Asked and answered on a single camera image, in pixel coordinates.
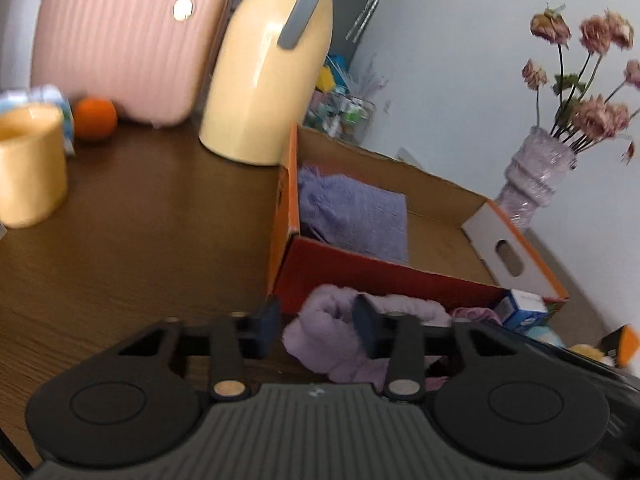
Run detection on pink cloth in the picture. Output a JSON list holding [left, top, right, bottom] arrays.
[[450, 306, 503, 325]]

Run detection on yellow thermos jug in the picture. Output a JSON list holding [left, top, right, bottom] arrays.
[[199, 0, 335, 167]]

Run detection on red cardboard box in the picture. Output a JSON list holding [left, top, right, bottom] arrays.
[[266, 122, 570, 315]]

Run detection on orange and black wedge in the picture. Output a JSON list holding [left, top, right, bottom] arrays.
[[600, 324, 640, 368]]

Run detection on dried lavender bunch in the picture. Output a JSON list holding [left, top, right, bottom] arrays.
[[357, 55, 388, 101]]

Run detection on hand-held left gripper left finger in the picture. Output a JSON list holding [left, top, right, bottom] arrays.
[[117, 296, 282, 402]]

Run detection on orange fruit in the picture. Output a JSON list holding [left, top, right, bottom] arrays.
[[72, 96, 119, 141]]

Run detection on dried pink roses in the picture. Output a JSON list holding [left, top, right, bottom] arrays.
[[521, 4, 640, 166]]

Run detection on yellow cup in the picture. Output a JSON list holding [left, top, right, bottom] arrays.
[[0, 103, 69, 230]]

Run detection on yellow soft toy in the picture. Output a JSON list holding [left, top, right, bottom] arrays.
[[567, 342, 608, 361]]

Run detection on blue milk carton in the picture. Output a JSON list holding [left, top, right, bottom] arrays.
[[495, 289, 550, 331]]

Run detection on lilac ribbed vase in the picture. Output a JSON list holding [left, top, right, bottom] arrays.
[[495, 126, 578, 231]]

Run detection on lilac fluffy cloth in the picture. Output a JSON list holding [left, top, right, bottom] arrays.
[[282, 284, 453, 386]]

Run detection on dark grey fridge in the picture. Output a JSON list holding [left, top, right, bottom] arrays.
[[327, 0, 391, 63]]

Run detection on purple towel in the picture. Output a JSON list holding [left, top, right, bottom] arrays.
[[297, 164, 411, 266]]

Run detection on light blue soft cloth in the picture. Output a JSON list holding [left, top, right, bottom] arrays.
[[530, 327, 566, 348]]

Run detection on pink ribbed suitcase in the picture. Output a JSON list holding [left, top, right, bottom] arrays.
[[30, 0, 232, 128]]

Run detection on wire basket with items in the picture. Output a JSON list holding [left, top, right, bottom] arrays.
[[305, 87, 376, 143]]

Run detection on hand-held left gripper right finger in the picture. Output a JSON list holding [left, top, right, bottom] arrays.
[[351, 294, 506, 403]]

